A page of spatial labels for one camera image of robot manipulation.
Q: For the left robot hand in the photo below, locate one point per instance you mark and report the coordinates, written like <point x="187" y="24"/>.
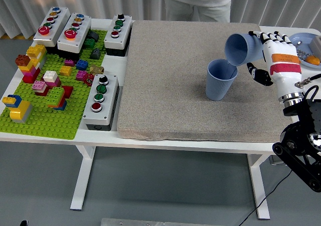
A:
<point x="24" y="223"/>

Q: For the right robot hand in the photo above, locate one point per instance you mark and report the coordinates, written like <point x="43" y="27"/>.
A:
<point x="286" y="83"/>

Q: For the blue ribbed cup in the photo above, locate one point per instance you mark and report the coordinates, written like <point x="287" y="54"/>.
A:
<point x="218" y="88"/>
<point x="253" y="50"/>

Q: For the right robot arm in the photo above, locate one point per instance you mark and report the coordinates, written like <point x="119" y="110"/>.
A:
<point x="308" y="115"/>

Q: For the small orange fruit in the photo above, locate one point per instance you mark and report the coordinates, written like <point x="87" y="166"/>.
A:
<point x="313" y="60"/>

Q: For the light blue plate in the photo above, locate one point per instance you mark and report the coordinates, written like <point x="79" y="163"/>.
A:
<point x="304" y="36"/>

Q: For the grey metal block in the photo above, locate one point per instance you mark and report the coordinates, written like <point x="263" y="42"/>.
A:
<point x="316" y="43"/>

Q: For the white table leg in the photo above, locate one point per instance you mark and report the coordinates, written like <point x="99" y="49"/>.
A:
<point x="82" y="176"/>
<point x="259" y="186"/>

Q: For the grey power box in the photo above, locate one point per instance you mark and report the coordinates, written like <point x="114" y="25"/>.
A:
<point x="276" y="161"/>

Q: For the green lego baseplate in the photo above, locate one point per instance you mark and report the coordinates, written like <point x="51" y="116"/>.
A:
<point x="50" y="125"/>

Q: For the yellow blue grey lego figure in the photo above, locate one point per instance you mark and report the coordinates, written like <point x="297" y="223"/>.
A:
<point x="21" y="109"/>

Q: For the grey-brown mat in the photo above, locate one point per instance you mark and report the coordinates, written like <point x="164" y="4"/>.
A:
<point x="170" y="85"/>

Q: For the green red blue lego stack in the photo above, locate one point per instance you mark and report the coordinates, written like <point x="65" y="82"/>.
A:
<point x="55" y="95"/>

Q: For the pink and red lego stack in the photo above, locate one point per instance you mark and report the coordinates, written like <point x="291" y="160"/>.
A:
<point x="39" y="85"/>

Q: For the white and magenta lego stack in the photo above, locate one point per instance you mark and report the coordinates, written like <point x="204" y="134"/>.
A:
<point x="50" y="76"/>

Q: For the tall multicolour lego tower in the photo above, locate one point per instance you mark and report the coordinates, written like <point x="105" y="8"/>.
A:
<point x="31" y="72"/>

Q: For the white four-button control box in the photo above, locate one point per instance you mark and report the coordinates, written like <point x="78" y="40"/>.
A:
<point x="125" y="25"/>
<point x="110" y="93"/>

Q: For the yellow lego brick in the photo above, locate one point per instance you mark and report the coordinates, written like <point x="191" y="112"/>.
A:
<point x="65" y="71"/>

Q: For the pink magenta lego brick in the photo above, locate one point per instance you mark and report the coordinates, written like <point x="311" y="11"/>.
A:
<point x="81" y="75"/>

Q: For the small magenta lego brick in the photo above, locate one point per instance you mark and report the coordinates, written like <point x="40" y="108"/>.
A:
<point x="69" y="62"/>

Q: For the blue lego brick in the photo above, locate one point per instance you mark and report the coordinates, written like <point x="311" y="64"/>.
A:
<point x="82" y="65"/>

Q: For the grey sloped lego brick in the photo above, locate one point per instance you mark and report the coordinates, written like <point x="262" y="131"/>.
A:
<point x="95" y="53"/>

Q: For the dark green lego brick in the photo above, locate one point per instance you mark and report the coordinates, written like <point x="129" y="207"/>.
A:
<point x="89" y="43"/>

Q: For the dark grey curved lego brick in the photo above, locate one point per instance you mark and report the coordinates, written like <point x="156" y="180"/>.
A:
<point x="94" y="35"/>

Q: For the white five-button control box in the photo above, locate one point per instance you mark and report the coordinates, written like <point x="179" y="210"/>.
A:
<point x="61" y="18"/>
<point x="84" y="25"/>

